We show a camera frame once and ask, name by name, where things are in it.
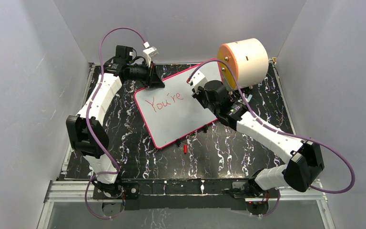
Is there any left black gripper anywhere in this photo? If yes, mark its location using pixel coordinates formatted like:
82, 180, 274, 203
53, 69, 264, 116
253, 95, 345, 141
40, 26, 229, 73
129, 62, 166, 90

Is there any pink framed whiteboard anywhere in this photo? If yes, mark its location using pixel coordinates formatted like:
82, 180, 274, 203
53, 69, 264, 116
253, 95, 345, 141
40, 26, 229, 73
133, 66, 216, 149

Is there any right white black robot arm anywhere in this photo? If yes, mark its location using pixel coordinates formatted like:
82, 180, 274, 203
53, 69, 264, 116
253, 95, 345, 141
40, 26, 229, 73
188, 79, 324, 198

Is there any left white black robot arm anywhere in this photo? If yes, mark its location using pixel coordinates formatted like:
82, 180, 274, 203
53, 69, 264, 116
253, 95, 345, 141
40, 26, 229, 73
66, 42, 165, 198

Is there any cream cylinder with orange face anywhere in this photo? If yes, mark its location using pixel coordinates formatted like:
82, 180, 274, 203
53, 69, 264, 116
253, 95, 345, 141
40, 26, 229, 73
217, 38, 269, 91

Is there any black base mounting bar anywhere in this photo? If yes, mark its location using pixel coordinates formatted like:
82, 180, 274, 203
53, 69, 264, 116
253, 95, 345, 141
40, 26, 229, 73
92, 178, 271, 211

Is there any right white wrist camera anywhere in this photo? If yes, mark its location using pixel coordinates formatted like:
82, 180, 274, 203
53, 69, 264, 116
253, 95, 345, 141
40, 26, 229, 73
187, 70, 208, 94

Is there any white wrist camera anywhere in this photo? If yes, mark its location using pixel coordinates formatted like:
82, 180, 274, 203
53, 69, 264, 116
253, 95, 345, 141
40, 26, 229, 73
187, 70, 208, 94
142, 42, 158, 66

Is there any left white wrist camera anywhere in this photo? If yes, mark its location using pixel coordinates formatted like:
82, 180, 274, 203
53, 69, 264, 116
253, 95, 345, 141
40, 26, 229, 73
142, 42, 158, 66

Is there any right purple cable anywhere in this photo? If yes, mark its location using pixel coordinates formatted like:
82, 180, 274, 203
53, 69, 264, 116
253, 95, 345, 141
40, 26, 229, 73
186, 58, 356, 218

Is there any purple cable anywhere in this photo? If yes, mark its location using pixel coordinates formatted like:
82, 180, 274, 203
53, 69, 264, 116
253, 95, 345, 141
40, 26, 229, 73
84, 27, 149, 220
186, 58, 356, 218

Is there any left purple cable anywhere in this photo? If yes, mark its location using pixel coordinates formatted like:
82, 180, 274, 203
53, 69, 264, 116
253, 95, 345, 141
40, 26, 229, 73
84, 27, 149, 220

